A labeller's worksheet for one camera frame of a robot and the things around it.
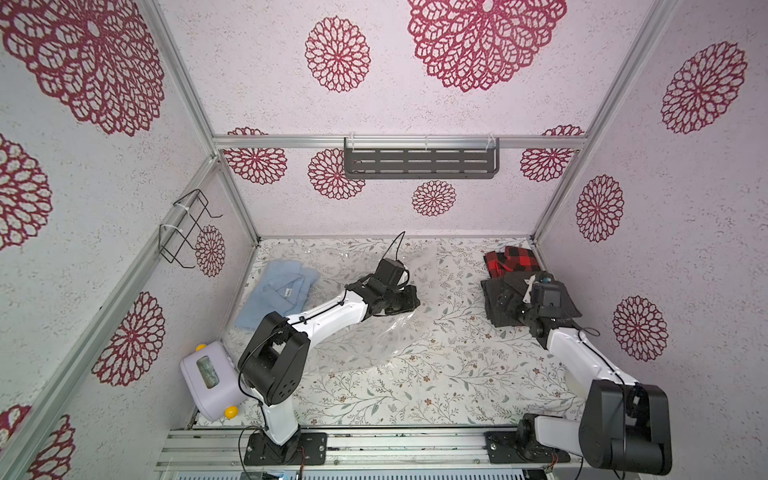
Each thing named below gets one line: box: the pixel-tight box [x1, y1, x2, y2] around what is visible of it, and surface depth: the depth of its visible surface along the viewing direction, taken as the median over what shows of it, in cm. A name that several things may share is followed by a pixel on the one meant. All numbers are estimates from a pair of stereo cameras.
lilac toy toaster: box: [180, 341, 246, 422], surface depth 76 cm
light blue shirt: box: [235, 260, 319, 330], surface depth 105 cm
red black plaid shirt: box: [483, 246, 541, 279], surface depth 112 cm
